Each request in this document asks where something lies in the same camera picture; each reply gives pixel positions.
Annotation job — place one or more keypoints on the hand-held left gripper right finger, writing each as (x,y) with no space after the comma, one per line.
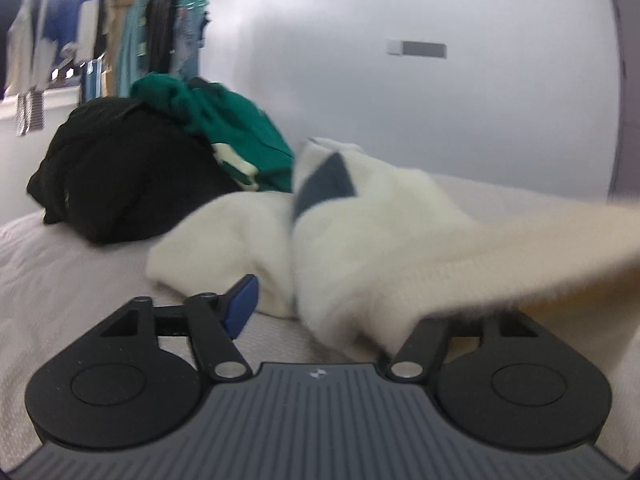
(425,342)

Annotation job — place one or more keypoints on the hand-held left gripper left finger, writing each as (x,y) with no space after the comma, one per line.
(243,304)

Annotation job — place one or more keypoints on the cream and grey-blue sweater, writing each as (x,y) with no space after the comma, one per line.
(380,240)

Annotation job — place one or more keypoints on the row of hanging clothes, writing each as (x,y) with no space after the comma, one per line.
(65,20)

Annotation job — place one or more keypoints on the black garment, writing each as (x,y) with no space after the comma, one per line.
(130,180)

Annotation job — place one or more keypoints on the green garment with cream trim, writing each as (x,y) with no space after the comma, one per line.
(240,120)

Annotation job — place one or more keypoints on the white windowsill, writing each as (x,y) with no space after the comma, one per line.
(45,97)

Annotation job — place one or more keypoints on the blue curtain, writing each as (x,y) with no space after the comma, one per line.
(131,40)

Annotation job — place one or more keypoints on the striped cloth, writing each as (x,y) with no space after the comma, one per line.
(29,112)

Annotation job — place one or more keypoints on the grey door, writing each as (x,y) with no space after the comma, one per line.
(627,85)

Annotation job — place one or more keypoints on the wall socket panel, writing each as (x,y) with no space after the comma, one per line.
(416,49)

